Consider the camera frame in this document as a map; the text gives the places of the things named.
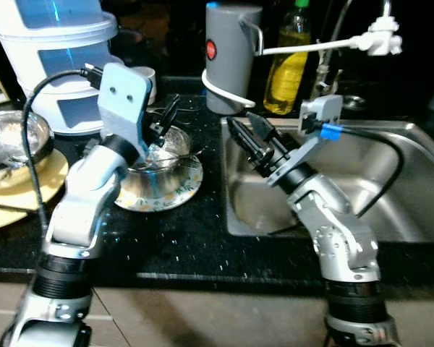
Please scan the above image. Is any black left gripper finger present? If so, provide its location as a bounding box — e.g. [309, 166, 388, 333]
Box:
[159, 93, 183, 130]

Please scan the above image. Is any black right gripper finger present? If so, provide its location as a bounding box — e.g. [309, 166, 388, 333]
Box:
[228, 119, 271, 171]
[247, 111, 281, 144]

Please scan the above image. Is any steel bowl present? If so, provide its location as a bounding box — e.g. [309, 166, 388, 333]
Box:
[123, 123, 194, 190]
[0, 110, 55, 178]

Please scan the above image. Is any white mug with cartoon print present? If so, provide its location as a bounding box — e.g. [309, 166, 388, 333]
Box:
[130, 67, 158, 106]

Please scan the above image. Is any yellow oil bottle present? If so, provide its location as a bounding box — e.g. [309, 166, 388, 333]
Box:
[264, 0, 313, 116]

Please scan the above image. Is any floral lemon print plate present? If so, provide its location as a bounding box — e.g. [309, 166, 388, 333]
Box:
[114, 155, 203, 213]

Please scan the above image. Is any chrome faucet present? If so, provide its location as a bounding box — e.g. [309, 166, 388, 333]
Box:
[311, 0, 355, 102]

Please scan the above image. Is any round chrome counter fitting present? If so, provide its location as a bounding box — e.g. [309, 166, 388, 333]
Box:
[344, 94, 366, 109]

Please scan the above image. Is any stainless steel sink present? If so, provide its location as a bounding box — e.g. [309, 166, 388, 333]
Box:
[221, 117, 434, 243]

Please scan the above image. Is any yellow plate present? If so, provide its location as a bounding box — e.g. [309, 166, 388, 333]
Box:
[0, 148, 69, 210]

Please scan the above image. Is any white and blue water purifier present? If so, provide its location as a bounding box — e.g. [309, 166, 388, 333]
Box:
[0, 0, 120, 136]

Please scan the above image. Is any white filter tap spout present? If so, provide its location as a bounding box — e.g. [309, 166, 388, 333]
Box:
[260, 0, 404, 57]

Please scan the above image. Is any pale yellow board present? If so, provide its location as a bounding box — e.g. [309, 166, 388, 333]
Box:
[0, 206, 30, 230]

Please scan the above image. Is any pale grey left wrist camera mount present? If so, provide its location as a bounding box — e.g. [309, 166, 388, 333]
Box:
[98, 63, 154, 163]

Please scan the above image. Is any pale grey wrist camera mount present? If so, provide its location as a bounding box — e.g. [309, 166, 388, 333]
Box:
[98, 63, 154, 163]
[271, 94, 344, 181]

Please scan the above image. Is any pale grey right wrist camera mount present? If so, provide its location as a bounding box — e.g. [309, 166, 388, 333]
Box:
[271, 94, 344, 181]

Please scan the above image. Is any grey jug with white handle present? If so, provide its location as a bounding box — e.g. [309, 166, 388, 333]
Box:
[201, 4, 265, 116]

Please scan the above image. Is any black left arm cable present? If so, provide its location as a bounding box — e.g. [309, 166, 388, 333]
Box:
[23, 64, 106, 239]

